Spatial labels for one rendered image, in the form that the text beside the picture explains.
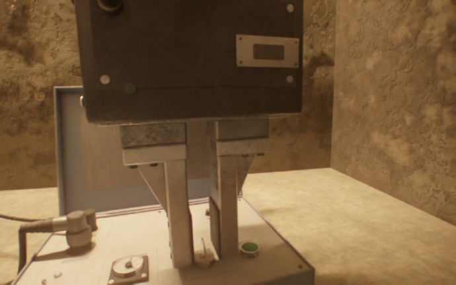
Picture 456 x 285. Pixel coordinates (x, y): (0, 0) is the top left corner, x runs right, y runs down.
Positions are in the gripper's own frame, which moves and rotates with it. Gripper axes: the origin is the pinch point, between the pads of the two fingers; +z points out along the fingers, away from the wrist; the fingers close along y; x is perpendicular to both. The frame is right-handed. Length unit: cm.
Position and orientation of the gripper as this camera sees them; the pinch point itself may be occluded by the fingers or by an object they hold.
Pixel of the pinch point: (202, 229)
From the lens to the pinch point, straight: 34.8
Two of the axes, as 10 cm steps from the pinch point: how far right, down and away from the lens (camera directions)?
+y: 9.5, -0.7, 2.9
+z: 0.3, 9.9, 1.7
